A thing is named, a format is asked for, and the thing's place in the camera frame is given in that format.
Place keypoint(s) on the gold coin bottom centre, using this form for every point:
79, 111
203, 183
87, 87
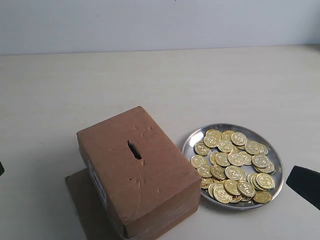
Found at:
246, 189

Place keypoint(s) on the black object left edge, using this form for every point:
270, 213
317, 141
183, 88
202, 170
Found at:
2, 170

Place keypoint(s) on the gold coin far left middle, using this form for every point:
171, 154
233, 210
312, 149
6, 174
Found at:
198, 160

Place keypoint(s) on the gold coin bottom left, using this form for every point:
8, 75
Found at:
221, 195

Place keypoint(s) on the gold coin right side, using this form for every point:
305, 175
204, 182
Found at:
260, 160

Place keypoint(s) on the gold coin bottom right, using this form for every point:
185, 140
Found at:
262, 197

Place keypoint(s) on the round silver metal plate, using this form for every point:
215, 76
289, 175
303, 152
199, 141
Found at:
226, 154

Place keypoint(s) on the gold coin top left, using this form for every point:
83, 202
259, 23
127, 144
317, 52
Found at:
211, 141

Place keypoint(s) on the brown cardboard box with slot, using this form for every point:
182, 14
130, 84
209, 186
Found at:
136, 184

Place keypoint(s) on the gold coin lower centre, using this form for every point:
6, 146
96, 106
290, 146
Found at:
230, 187

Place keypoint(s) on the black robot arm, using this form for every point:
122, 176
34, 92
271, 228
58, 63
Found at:
306, 183

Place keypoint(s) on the gold coin left lower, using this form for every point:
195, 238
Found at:
218, 172

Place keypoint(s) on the gold coin far left upper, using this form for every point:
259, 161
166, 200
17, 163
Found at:
201, 149

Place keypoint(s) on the gold coin top centre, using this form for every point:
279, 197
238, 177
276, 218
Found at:
239, 138

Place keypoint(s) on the gold coin centre plate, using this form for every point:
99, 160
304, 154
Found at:
235, 173

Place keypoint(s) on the gold coin upper right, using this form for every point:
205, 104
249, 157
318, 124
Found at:
252, 147

